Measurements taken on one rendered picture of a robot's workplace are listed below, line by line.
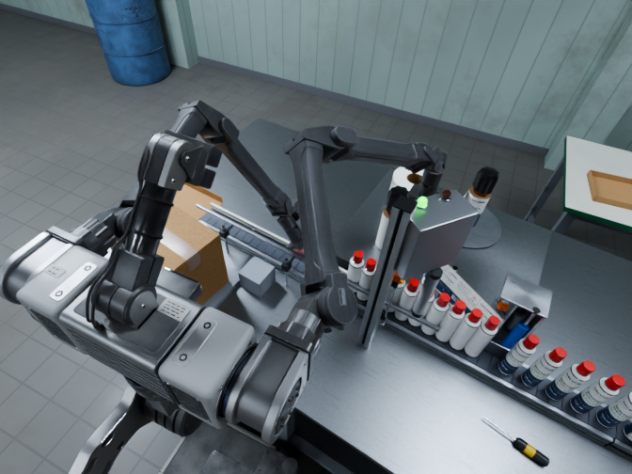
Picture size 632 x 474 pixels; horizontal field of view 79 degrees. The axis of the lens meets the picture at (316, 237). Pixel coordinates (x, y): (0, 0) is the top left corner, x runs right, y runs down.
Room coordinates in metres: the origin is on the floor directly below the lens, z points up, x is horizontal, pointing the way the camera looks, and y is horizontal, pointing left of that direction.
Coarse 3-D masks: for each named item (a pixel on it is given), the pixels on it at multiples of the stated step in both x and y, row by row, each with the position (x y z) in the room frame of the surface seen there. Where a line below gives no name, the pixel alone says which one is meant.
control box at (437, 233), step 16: (432, 208) 0.67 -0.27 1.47; (448, 208) 0.68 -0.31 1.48; (464, 208) 0.68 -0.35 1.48; (416, 224) 0.62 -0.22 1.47; (432, 224) 0.62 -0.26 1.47; (448, 224) 0.63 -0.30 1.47; (464, 224) 0.65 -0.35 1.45; (416, 240) 0.60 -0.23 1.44; (432, 240) 0.62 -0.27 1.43; (448, 240) 0.64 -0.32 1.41; (464, 240) 0.67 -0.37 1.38; (400, 256) 0.63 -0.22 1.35; (416, 256) 0.60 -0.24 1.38; (432, 256) 0.63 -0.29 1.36; (448, 256) 0.65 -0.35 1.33; (400, 272) 0.61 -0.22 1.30; (416, 272) 0.61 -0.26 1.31
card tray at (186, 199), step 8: (184, 184) 1.43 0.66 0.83; (184, 192) 1.38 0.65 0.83; (192, 192) 1.38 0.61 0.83; (200, 192) 1.38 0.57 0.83; (208, 192) 1.36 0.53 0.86; (176, 200) 1.31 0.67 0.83; (184, 200) 1.32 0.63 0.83; (192, 200) 1.32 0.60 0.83; (200, 200) 1.33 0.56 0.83; (208, 200) 1.33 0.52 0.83; (216, 200) 1.33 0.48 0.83; (184, 208) 1.27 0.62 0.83; (192, 208) 1.27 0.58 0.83; (208, 208) 1.28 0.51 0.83; (192, 216) 1.22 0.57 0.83; (200, 216) 1.22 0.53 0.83
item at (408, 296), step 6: (414, 282) 0.74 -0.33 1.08; (408, 288) 0.74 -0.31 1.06; (414, 288) 0.73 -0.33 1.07; (402, 294) 0.74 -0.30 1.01; (408, 294) 0.73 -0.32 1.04; (414, 294) 0.73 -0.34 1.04; (402, 300) 0.73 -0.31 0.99; (408, 300) 0.72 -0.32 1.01; (414, 300) 0.72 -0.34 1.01; (402, 306) 0.73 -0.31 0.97; (408, 306) 0.72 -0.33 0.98; (396, 312) 0.74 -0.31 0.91; (396, 318) 0.73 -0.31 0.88; (402, 318) 0.72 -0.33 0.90
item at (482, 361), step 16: (224, 224) 1.14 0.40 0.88; (240, 224) 1.15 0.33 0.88; (240, 240) 1.05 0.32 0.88; (256, 240) 1.06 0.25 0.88; (272, 240) 1.07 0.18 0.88; (272, 256) 0.98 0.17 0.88; (288, 256) 0.99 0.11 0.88; (304, 256) 0.99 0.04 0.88; (304, 272) 0.91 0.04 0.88; (432, 336) 0.67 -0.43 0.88; (464, 352) 0.62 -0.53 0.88; (496, 368) 0.57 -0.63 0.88; (512, 384) 0.52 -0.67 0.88; (544, 384) 0.53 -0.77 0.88; (544, 400) 0.47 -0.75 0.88; (560, 400) 0.48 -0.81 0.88; (576, 416) 0.43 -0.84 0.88; (592, 416) 0.43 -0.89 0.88; (608, 432) 0.39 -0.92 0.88
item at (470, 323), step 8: (472, 312) 0.65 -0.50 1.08; (480, 312) 0.65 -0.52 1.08; (464, 320) 0.65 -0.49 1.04; (472, 320) 0.63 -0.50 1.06; (480, 320) 0.65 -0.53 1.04; (456, 328) 0.66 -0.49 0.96; (464, 328) 0.63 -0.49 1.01; (472, 328) 0.62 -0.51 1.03; (456, 336) 0.64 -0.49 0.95; (464, 336) 0.62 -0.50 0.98; (456, 344) 0.63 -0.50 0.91; (464, 344) 0.62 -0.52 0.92
